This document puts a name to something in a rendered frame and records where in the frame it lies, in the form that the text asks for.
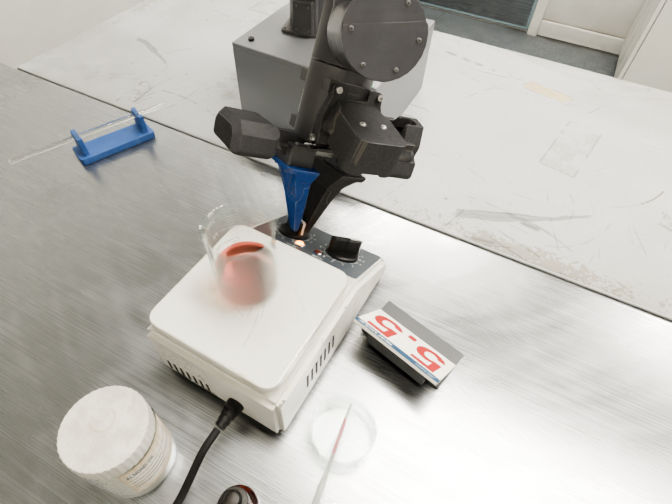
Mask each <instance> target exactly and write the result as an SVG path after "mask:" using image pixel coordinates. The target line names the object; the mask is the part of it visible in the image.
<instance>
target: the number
mask: <svg viewBox="0 0 672 504"><path fill-rule="evenodd" d="M361 319H362V320H364V321H365V322H366V323H367V324H369V325H370V326H371V327H373V328H374V329H375V330H376V331H378V332H379V333H380V334H382V335H383V336H384V337H386V338H387V339H388V340H389V341H391V342H392V343H393V344H395V345H396V346H397V347H398V348H400V349H401V350H402V351H404V352H405V353H406V354H408V355H409V356H410V357H411V358H413V359H414V360H415V361H417V362H418V363H419V364H420V365H422V366H423V367H424V368H426V369H427V370H428V371H429V372H431V373H432V374H433V375H435V376H436V377H437V378H438V377H439V376H441V375H442V374H443V373H444V372H445V371H446V370H447V369H448V368H449V367H450V366H451V364H450V363H449V362H447V361H446V360H445V359H443V358H442V357H441V356H439V355H438V354H437V353H435V352H434V351H433V350H431V349H430V348H429V347H427V346H426V345H425V344H423V343H422V342H421V341H419V340H418V339H417V338H415V337H414V336H413V335H411V334H410V333H409V332H407V331H406V330H405V329H403V328H402V327H401V326H399V325H398V324H397V323H395V322H394V321H393V320H391V319H390V318H389V317H387V316H386V315H385V314H383V313H382V312H381V311H379V312H377V313H374V314H371V315H368V316H365V317H363V318H361Z"/></svg>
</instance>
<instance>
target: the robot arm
mask: <svg viewBox="0 0 672 504"><path fill-rule="evenodd" d="M289 6H290V17H289V19H288V20H287V21H286V22H285V24H284V25H283V26H282V28H281V31H282V32H283V33H287V34H293V35H298V36H303V37H309V38H314V39H315V43H314V47H313V52H312V56H311V57H314V58H311V60H310V64H309V68H304V67H302V71H301V75H300V79H301V80H303V81H305V85H304V89H303V93H302V97H301V101H300V105H299V109H298V114H293V113H292V114H291V118H290V122H289V124H290V125H291V126H293V127H294V130H291V129H286V128H280V127H275V126H274V125H273V124H272V123H271V122H269V121H268V120H267V119H265V118H263V117H262V116H261V115H260V114H258V113H257V112H252V111H247V110H243V109H238V108H233V107H228V106H225V107H223V108H222V109H221V110H220V111H219V112H218V114H217V115H216V117H215V123H214V129H213V130H214V133H215V135H216V136H217V137H218V138H219V139H220V140H221V141H222V142H223V143H224V144H225V146H226V147H227V148H228V149H229V150H230V151H231V152H232V153H233V154H235V155H240V156H247V157H254V158H260V159H270V158H272V159H273V160H274V162H275V163H277V164H278V167H279V171H280V174H281V178H282V182H283V186H284V191H285V198H286V204H287V211H288V217H289V224H290V228H291V229H292V230H293V231H298V229H299V226H300V224H301V221H302V219H303V220H304V221H305V222H306V223H307V226H306V229H305V232H309V231H310V230H311V229H312V227H313V226H314V224H315V223H316V222H317V220H318V219H319V218H320V216H321V215H322V214H323V212H324V211H325V209H326V208H327V207H328V205H329V204H330V203H331V201H332V200H333V199H334V198H335V197H336V196H337V194H338V193H339V192H340V191H341V190H342V189H343V188H345V187H347V186H349V185H352V184H354V183H357V182H359V183H362V182H364V181H365V180H366V178H365V177H364V176H363V175H361V174H368V175H378V176H379V177H380V178H387V177H392V178H399V179H410V178H411V176H412V173H413V170H414V168H415V159H414V157H415V155H416V153H417V151H418V150H419V147H420V143H421V139H422V134H423V129H424V127H423V126H422V124H421V123H420V122H419V121H418V120H417V119H416V118H410V117H405V116H399V117H397V118H396V119H394V118H392V117H386V116H384V115H383V114H382V113H381V103H382V101H383V95H382V94H381V93H379V92H377V91H375V90H372V89H371V88H372V87H373V81H378V82H389V81H393V80H396V79H399V78H401V77H402V76H404V75H406V74H408V73H409V72H410V71H411V70H412V69H413V68H414V67H415V66H416V64H417V63H418V61H419V60H420V59H421V57H422V55H423V52H424V50H425V47H426V44H427V39H428V23H427V21H426V17H425V13H424V10H423V8H422V6H421V4H420V2H419V1H418V0H289ZM315 58H316V59H315ZM306 142H307V143H309V144H304V143H306ZM310 143H311V144H316V145H311V144H310Z"/></svg>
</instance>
